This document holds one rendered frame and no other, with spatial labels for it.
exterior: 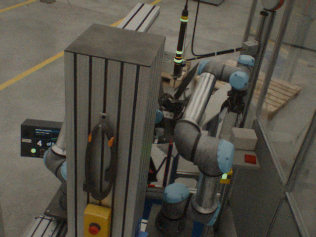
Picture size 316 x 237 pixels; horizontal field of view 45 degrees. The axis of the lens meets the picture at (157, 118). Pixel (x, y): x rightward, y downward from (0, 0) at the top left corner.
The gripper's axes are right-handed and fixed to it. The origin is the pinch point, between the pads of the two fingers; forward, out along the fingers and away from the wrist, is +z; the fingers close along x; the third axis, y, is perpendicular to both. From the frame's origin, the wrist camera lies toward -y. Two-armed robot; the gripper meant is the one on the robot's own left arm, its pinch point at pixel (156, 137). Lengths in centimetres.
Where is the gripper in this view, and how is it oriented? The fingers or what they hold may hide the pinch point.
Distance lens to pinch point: 230.4
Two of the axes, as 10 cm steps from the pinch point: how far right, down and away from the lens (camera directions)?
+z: 1.9, 8.2, 5.4
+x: 0.1, -5.5, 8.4
